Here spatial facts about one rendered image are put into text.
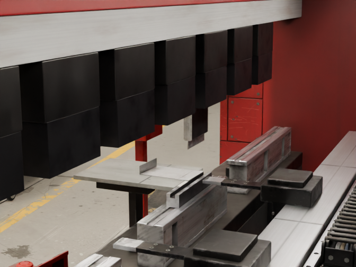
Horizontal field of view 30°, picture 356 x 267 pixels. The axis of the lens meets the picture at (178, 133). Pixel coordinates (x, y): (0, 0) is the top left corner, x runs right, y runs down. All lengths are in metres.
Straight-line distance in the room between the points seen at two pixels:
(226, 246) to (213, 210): 0.55
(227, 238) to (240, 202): 0.69
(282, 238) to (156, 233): 0.26
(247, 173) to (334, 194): 0.40
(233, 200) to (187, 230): 0.36
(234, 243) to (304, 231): 0.24
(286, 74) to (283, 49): 0.09
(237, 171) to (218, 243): 0.80
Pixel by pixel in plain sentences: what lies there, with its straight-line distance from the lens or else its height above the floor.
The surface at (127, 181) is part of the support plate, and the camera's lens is 1.54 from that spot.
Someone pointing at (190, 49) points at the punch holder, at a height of 1.31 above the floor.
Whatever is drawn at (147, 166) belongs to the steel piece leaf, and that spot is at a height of 1.01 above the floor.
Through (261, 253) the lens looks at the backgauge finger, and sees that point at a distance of 1.08.
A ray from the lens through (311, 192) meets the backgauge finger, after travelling 1.42.
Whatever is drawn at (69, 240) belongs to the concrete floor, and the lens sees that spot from 3.99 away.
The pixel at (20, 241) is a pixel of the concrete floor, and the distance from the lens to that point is 4.02.
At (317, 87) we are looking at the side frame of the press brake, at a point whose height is 1.11.
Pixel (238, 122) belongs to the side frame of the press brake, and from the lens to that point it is 2.41.
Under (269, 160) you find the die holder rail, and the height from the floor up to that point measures 0.91.
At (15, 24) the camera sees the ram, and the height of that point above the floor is 1.39.
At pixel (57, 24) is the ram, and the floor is 1.39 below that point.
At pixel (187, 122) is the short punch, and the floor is 1.14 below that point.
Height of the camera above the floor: 1.43
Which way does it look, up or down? 12 degrees down
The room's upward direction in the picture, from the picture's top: straight up
